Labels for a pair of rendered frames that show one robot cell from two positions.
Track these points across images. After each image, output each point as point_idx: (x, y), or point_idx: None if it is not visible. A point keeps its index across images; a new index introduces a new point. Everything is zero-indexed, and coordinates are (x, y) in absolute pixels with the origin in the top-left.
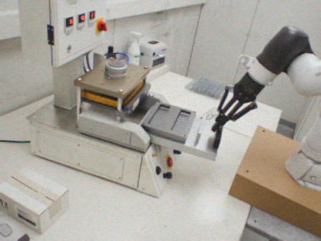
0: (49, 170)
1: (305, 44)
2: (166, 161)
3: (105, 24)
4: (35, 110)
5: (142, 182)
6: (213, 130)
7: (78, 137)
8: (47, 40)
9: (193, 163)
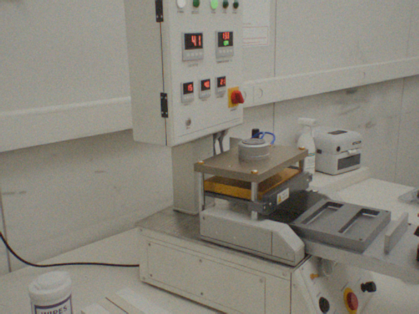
0: (161, 303)
1: None
2: (344, 298)
3: (241, 94)
4: None
5: None
6: (418, 233)
7: (199, 247)
8: (160, 112)
9: (404, 313)
